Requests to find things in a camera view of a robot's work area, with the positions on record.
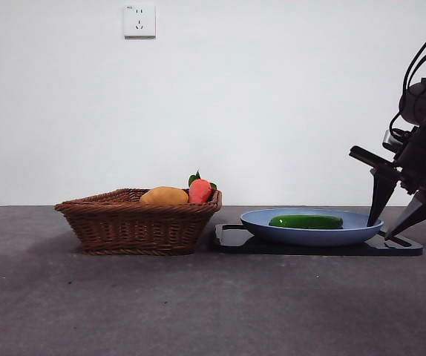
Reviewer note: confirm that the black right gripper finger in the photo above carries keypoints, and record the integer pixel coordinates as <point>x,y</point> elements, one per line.
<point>381,193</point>
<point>422,211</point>

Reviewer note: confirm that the long green pepper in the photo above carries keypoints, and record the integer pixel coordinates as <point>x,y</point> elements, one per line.
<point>305,221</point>

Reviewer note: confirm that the blue round plate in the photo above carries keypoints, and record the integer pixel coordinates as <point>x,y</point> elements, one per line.
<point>309,237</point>

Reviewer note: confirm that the black flat tray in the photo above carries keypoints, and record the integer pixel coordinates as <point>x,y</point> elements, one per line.
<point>235,248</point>

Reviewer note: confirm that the orange carrot with green leaves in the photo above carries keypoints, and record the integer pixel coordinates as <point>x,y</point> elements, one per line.
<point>199,191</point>

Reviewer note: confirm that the brown wicker basket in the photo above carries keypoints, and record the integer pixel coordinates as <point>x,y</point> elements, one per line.
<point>131,230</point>

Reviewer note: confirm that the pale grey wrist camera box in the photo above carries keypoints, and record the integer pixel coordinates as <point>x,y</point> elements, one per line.
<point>388,138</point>

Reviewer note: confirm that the white wall socket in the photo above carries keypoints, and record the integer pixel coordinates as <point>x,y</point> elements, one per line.
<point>140,21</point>

